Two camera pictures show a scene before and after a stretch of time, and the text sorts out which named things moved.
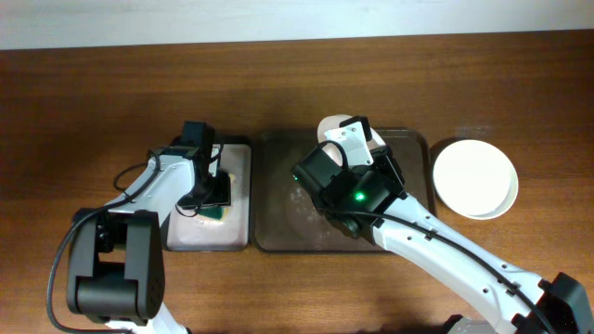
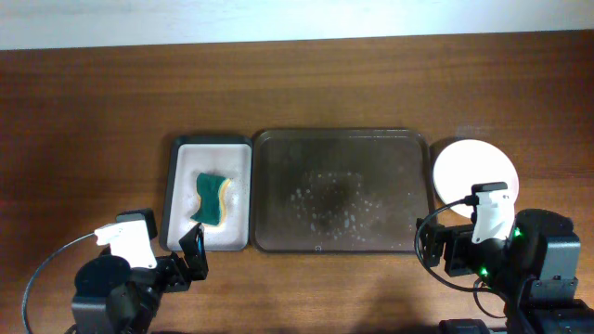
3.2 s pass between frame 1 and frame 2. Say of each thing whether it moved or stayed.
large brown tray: stayed
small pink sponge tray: stayed
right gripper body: moved
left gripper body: moved
